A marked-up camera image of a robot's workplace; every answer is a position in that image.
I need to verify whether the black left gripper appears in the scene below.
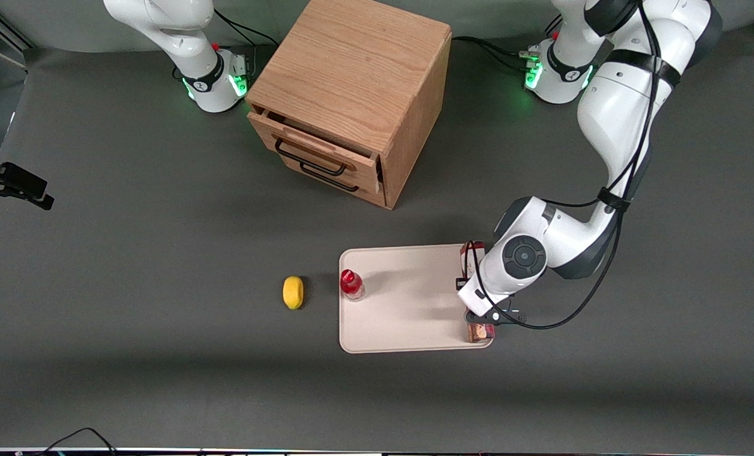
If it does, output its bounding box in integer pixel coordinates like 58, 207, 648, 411
456, 277, 527, 327

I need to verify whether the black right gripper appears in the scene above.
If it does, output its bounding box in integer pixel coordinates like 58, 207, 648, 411
0, 148, 55, 212

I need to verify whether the red cookie box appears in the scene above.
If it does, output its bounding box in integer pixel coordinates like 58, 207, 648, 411
459, 241, 497, 344

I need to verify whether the cream rectangular tray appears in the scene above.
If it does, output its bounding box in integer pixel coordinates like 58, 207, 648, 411
339, 243, 495, 354

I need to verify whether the small red-capped bottle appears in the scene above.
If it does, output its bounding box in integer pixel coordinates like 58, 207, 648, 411
340, 269, 366, 303

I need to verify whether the plain wooden drawer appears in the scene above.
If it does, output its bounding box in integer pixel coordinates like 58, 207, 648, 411
280, 158, 387, 209

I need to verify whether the yellow lemon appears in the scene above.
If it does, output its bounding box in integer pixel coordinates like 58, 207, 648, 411
282, 275, 305, 310

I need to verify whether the oak wooden drawer cabinet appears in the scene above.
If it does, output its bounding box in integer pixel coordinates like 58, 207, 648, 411
245, 0, 453, 210

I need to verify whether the wooden drawer with tab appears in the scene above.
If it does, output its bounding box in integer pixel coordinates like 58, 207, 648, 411
248, 109, 381, 194

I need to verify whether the short black drawer handle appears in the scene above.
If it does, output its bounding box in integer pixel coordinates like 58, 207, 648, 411
299, 161, 360, 193

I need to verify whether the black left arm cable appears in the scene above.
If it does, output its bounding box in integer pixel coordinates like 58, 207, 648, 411
465, 0, 663, 331

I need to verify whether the grey aluminium frame rail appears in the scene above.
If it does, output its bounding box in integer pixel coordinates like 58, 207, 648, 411
0, 0, 37, 72

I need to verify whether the long black drawer handle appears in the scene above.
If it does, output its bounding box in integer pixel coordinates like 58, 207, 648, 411
275, 138, 348, 177

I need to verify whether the black left base cable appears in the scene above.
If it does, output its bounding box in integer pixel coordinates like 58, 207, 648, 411
451, 35, 542, 72

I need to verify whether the black base cable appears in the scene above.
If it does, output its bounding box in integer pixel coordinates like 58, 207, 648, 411
451, 35, 542, 72
214, 8, 279, 64

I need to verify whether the thin black table-edge cable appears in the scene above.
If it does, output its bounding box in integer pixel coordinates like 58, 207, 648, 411
40, 427, 119, 454

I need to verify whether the black right base cable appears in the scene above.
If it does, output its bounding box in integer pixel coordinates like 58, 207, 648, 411
214, 8, 279, 64

